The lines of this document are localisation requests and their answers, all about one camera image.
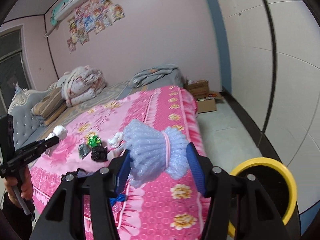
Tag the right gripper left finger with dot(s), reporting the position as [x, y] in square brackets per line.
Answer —
[63, 216]

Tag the cartoon posters on wall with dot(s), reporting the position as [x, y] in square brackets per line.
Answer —
[94, 16]

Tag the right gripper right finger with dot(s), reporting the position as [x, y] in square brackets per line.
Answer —
[238, 206]

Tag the pink floral bed sheet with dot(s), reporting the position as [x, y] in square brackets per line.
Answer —
[160, 209]

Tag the green yellow snack packet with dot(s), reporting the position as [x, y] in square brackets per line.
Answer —
[93, 140]

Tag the blue white bubble wrap bundle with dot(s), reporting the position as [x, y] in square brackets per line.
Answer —
[153, 152]

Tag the folded brown striped blanket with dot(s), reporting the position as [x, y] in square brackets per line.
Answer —
[49, 108]

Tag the grey floral pillow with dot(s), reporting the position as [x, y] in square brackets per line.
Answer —
[147, 76]

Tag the dark window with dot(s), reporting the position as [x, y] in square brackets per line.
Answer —
[12, 67]

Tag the crumpled black plastic bag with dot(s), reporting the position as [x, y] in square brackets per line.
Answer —
[99, 154]

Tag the folded white floral quilt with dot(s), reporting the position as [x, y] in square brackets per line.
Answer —
[82, 84]

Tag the open cardboard box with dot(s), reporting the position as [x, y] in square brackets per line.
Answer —
[206, 99]

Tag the yellow rimmed black trash bin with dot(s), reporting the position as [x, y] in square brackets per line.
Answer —
[277, 181]

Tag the blue crumpled glove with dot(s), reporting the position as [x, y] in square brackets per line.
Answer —
[120, 198]

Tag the wall air conditioner with cover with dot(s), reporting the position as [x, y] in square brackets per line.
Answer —
[64, 8]

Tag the grey tufted headboard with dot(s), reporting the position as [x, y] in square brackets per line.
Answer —
[22, 103]

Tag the white tissue paper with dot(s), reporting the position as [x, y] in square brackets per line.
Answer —
[59, 131]

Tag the person left hand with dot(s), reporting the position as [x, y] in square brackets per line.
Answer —
[26, 188]

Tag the white wardrobe sliding doors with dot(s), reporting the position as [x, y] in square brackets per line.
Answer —
[274, 56]

